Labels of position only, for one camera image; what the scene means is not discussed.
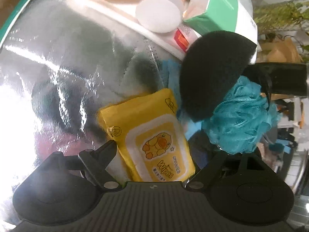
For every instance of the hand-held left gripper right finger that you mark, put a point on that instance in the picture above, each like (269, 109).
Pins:
(212, 166)

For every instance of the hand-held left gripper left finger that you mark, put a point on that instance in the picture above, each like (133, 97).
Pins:
(106, 152)

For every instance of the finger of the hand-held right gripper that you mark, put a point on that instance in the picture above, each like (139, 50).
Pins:
(259, 76)

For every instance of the yellow wet wipes pack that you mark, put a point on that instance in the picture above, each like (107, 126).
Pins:
(149, 135)

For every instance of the black foam sponge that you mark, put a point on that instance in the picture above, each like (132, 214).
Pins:
(212, 77)

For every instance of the teal mesh bath loofah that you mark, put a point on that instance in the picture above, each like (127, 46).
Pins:
(239, 123)

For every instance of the brown paper bag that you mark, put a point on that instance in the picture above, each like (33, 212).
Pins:
(280, 49)

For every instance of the green leafy plant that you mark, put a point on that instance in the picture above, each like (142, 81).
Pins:
(282, 14)

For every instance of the green and white box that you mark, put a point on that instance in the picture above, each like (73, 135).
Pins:
(214, 7)

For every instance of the red and white packet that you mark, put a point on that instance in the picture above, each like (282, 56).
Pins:
(184, 37)

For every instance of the silver foil insulated bag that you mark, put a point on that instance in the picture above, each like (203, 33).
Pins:
(60, 65)

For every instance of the clear jar with white lid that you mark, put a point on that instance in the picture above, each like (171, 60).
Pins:
(158, 12)

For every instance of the white plastic tray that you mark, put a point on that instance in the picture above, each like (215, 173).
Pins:
(115, 12)

